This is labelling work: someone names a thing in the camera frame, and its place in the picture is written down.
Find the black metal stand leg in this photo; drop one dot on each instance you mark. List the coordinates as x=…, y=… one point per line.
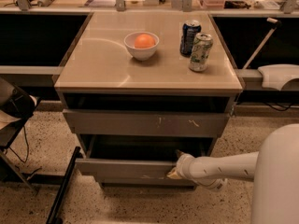
x=53, y=217

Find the green white soda can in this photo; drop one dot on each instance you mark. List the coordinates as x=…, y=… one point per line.
x=202, y=45

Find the blue soda can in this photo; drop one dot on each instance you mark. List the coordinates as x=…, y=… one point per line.
x=189, y=30

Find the grey drawer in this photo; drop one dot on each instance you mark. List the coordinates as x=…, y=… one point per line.
x=149, y=183
x=140, y=123
x=138, y=157

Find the grey top drawer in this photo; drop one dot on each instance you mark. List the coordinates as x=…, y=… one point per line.
x=140, y=123

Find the black chair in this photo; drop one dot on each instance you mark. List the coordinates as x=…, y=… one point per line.
x=16, y=107

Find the white bowl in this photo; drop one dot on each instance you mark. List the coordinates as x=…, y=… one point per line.
x=140, y=54

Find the orange fruit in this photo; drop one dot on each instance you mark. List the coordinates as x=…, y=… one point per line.
x=144, y=41

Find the grey bottom drawer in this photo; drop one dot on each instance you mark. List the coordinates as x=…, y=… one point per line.
x=149, y=183

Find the grey drawer cabinet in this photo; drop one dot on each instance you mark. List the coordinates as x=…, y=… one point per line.
x=101, y=74

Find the white stick with tip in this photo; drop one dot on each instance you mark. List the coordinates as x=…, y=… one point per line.
x=275, y=24

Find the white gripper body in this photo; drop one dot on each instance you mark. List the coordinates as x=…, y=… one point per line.
x=183, y=164

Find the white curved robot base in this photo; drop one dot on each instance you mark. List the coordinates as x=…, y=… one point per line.
x=276, y=76

